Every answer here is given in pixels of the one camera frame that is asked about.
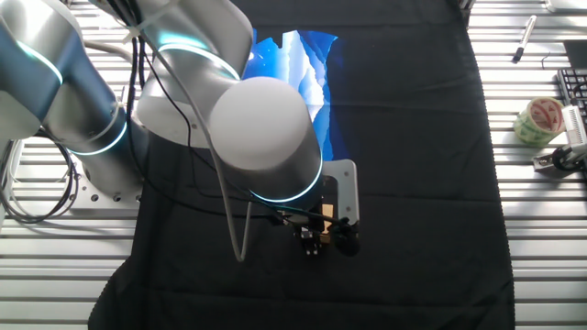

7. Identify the black cable bundle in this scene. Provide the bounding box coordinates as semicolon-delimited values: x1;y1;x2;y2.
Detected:
0;135;83;226

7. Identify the black cloth with blue print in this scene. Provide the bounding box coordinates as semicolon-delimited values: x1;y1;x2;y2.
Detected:
87;0;517;330

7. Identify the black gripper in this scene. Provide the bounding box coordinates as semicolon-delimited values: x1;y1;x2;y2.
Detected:
287;203;327;257

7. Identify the small wooden block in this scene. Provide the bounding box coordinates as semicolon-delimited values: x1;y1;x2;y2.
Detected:
319;203;335;248

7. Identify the grey flat device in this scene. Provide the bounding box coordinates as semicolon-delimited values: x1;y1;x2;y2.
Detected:
544;0;587;14

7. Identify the silver depth camera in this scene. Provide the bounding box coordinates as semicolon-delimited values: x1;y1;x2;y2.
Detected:
561;104;587;160

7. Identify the camera stand with clamp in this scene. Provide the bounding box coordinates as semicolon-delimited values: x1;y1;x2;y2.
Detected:
531;144;587;179

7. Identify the silver marker pen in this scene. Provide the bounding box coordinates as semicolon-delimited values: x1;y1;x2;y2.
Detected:
512;15;538;64

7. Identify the black keyboard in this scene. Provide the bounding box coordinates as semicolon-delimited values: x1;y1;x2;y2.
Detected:
556;68;587;120

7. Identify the black flat panel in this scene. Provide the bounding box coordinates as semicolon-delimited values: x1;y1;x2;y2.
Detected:
563;39;587;70

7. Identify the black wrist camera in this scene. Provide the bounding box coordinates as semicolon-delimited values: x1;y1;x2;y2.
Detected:
330;217;362;258

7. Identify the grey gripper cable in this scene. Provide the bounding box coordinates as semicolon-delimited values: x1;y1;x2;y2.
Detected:
150;45;254;263

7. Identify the grey base cable with connector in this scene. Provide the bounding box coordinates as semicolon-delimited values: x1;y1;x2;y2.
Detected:
82;39;135;65

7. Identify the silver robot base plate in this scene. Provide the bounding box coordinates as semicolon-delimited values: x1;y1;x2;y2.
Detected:
63;158;144;216

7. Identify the clear tape roll red print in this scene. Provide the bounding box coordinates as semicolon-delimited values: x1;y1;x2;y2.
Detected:
512;96;566;149

